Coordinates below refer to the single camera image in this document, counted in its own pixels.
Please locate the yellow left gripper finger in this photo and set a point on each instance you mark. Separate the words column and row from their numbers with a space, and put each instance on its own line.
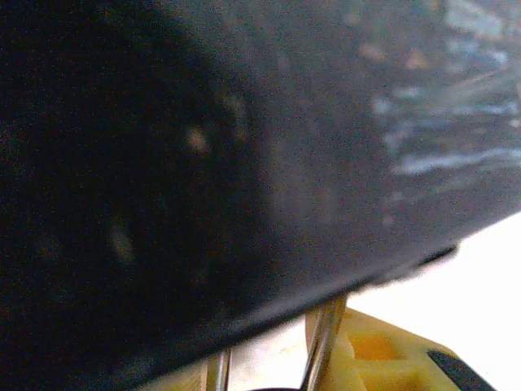
column 390, row 354

